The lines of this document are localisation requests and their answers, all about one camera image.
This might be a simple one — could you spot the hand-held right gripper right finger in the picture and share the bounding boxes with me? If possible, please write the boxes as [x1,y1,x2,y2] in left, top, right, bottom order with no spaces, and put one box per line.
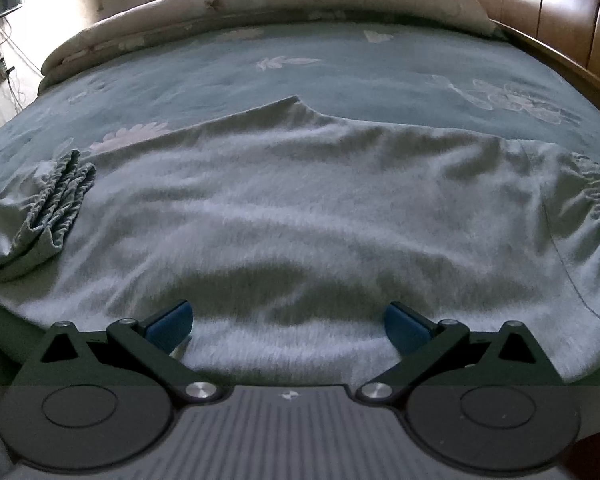
[356,301,563,403]

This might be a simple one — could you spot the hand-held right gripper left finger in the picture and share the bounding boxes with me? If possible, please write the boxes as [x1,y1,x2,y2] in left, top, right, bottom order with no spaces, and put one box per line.
[15,299,220,403]

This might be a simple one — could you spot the light grey sweatpants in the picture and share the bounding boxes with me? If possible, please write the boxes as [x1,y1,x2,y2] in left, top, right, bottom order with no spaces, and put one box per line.
[0,95,600,386]

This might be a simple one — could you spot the rolled floral quilt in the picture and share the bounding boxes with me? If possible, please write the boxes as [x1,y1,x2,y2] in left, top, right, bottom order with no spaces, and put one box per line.
[39,0,501,96]

